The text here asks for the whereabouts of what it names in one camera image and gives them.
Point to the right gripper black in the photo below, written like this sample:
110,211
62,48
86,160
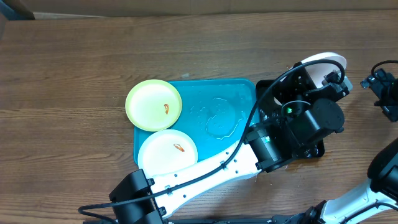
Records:
379,84

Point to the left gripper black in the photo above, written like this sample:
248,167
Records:
293,86

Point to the white plate with sauce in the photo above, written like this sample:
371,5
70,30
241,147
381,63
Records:
326,59

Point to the yellow plate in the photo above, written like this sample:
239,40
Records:
153,105

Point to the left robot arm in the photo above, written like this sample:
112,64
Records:
298,115

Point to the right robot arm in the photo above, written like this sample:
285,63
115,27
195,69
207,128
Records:
379,192

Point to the teal plastic tray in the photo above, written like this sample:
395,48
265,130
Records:
214,113

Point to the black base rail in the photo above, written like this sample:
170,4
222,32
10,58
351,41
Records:
278,219

